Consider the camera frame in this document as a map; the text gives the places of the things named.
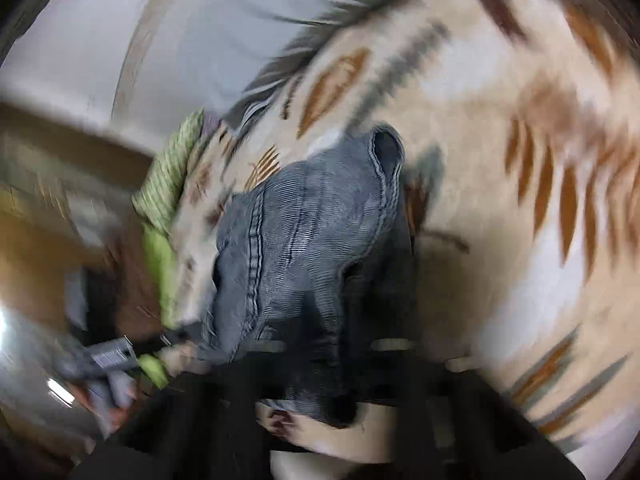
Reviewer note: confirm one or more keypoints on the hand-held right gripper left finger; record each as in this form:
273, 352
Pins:
220, 410

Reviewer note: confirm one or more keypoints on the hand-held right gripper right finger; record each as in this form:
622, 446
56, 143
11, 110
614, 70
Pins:
430, 400

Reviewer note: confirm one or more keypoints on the blue denim pants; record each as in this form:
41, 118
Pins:
310, 240

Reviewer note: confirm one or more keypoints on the green bed sheet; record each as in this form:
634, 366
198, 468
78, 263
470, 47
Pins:
162, 240

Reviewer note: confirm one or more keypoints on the leaf print blanket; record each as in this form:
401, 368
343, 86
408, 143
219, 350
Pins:
500, 185

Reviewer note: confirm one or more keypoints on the pale blue pillow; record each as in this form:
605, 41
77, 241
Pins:
240, 35

